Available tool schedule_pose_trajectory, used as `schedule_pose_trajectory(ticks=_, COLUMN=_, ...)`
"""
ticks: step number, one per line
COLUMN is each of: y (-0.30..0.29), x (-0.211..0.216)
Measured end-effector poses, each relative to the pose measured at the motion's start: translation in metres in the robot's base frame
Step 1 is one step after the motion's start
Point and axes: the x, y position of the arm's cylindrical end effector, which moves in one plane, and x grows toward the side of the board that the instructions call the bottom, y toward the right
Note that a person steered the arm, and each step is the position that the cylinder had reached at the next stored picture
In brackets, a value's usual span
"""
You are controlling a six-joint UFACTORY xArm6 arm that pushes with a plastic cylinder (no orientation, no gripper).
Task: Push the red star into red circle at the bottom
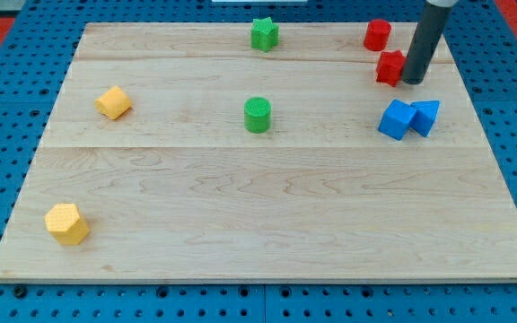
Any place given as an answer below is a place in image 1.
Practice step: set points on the red cylinder block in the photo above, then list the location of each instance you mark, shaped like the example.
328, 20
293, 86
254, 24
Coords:
377, 35

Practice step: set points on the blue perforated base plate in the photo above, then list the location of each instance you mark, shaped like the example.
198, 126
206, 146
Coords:
34, 58

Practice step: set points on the blue cube block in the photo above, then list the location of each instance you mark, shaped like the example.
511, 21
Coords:
396, 119

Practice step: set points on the yellow hexagon block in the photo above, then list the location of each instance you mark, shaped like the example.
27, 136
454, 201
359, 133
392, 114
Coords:
66, 224

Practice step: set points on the green star block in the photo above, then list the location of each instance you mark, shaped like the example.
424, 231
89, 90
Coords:
264, 34

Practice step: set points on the light wooden board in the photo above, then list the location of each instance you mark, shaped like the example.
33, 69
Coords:
177, 191

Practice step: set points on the yellow half-round block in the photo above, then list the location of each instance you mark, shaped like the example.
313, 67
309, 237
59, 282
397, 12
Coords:
113, 103

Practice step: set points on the green cylinder block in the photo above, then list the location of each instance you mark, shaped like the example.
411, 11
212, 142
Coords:
257, 115

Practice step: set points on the red star block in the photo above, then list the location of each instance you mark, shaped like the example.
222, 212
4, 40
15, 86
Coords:
389, 67

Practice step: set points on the blue triangular prism block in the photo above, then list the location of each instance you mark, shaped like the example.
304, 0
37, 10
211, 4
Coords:
425, 117

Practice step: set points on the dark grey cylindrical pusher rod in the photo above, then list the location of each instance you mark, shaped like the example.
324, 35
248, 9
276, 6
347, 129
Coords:
425, 40

